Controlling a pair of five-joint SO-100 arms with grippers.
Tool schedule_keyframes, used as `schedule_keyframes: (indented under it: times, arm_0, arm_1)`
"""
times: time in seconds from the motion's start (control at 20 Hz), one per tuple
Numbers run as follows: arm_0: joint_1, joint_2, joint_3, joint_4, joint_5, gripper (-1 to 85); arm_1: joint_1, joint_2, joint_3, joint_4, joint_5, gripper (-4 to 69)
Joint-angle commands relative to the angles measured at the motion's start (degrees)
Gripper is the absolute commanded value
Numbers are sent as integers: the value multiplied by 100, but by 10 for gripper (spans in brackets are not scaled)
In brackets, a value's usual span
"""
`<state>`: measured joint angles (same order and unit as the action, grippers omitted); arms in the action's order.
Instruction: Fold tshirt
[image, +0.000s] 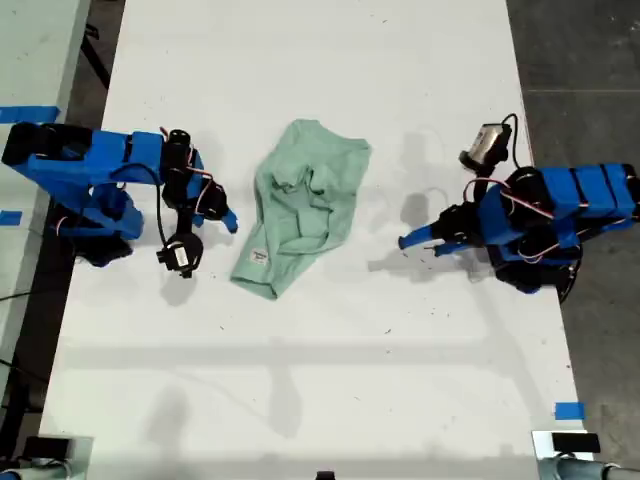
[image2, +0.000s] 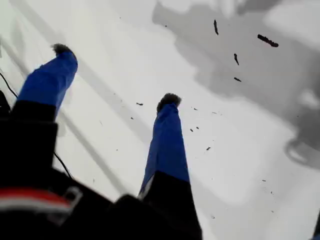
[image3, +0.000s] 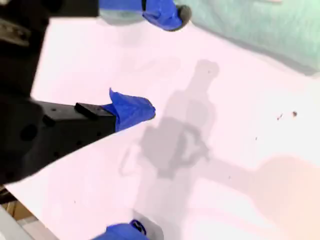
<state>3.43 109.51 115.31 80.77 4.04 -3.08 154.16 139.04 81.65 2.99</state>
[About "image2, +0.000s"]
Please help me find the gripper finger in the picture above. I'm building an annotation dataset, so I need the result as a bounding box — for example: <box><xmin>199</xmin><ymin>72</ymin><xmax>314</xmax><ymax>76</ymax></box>
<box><xmin>11</xmin><ymin>43</ymin><xmax>78</xmax><ymax>125</ymax></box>
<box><xmin>138</xmin><ymin>92</ymin><xmax>202</xmax><ymax>226</ymax></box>

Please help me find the black camera cable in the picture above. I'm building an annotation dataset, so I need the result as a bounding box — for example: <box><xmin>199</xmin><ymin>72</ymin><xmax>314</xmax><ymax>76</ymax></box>
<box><xmin>0</xmin><ymin>71</ymin><xmax>73</xmax><ymax>180</ymax></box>

